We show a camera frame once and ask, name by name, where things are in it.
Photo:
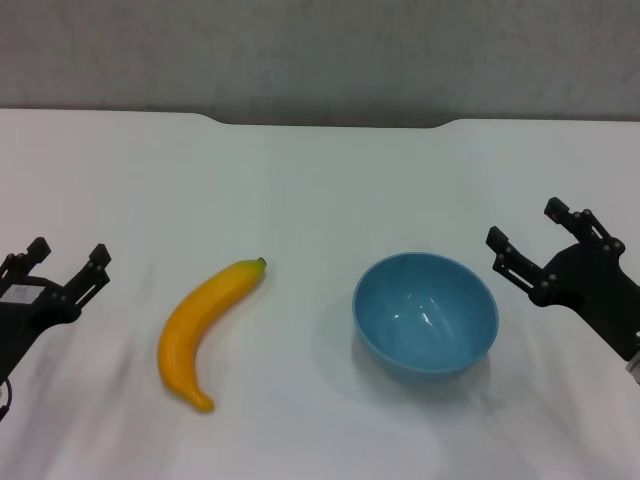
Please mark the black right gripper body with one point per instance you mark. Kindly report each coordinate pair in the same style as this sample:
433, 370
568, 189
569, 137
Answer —
585, 280

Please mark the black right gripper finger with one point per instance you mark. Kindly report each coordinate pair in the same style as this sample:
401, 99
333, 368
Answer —
520, 270
585, 225

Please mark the yellow banana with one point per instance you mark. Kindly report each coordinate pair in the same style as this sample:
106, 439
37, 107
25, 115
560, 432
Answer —
185, 320

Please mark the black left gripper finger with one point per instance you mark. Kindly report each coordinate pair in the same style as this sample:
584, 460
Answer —
95, 270
37, 248

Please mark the blue bowl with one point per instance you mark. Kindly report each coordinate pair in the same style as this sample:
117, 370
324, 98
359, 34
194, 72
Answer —
425, 320

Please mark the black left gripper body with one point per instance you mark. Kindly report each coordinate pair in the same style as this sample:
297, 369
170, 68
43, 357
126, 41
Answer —
25, 310

